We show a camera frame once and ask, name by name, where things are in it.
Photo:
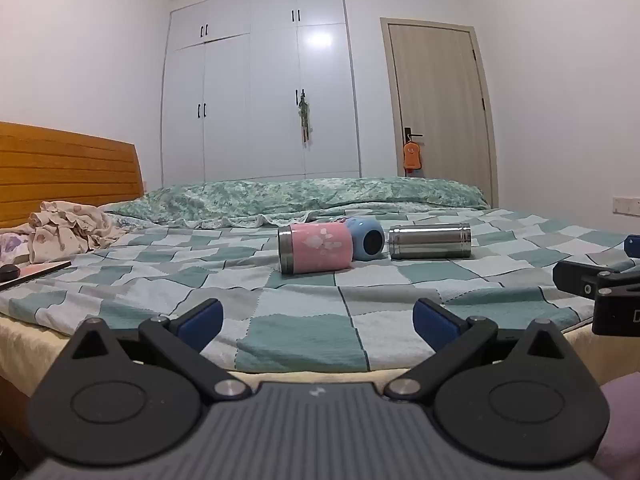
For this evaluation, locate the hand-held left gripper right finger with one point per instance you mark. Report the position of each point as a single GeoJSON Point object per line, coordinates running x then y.
{"type": "Point", "coordinates": [434, 324]}

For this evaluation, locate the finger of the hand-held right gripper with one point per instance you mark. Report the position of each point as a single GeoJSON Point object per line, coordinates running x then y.
{"type": "Point", "coordinates": [633, 247]}
{"type": "Point", "coordinates": [575, 276]}

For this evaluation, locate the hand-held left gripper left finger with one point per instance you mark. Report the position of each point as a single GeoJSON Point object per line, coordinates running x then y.
{"type": "Point", "coordinates": [202, 324]}

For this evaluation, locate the plain stainless steel cup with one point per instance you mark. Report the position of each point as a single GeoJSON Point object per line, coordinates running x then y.
{"type": "Point", "coordinates": [430, 241]}

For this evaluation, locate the blue cup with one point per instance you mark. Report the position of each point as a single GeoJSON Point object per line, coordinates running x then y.
{"type": "Point", "coordinates": [367, 240]}

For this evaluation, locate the pink floral steel cup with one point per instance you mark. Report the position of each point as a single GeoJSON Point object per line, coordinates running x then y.
{"type": "Point", "coordinates": [316, 248]}

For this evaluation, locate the green checked bedsheet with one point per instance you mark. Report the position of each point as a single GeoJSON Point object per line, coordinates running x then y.
{"type": "Point", "coordinates": [310, 305]}

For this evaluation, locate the person's pink clothing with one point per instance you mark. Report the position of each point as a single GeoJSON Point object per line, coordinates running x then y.
{"type": "Point", "coordinates": [622, 430]}

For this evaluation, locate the crumpled beige floral cloth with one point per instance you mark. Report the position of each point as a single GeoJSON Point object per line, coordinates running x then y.
{"type": "Point", "coordinates": [70, 227]}

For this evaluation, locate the green floral quilt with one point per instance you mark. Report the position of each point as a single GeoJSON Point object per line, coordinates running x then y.
{"type": "Point", "coordinates": [310, 197]}

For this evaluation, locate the orange hanging plush toy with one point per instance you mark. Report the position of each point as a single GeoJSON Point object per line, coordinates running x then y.
{"type": "Point", "coordinates": [412, 156]}

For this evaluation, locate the beige mattress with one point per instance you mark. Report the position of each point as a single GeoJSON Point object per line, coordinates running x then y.
{"type": "Point", "coordinates": [30, 345]}

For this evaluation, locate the small black round object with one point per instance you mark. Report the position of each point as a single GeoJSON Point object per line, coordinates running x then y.
{"type": "Point", "coordinates": [8, 273]}

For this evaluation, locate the wooden headboard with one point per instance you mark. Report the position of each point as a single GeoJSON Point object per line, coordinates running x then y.
{"type": "Point", "coordinates": [65, 175]}

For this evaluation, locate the purple floral pillow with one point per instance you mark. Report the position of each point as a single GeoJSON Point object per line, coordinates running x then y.
{"type": "Point", "coordinates": [12, 247]}

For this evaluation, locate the beige wooden door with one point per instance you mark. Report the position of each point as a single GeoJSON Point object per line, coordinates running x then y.
{"type": "Point", "coordinates": [440, 100]}

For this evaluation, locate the green hanging ornament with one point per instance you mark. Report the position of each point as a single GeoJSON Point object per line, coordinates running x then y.
{"type": "Point", "coordinates": [303, 116]}

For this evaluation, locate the white wardrobe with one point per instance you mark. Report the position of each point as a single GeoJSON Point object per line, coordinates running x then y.
{"type": "Point", "coordinates": [260, 90]}

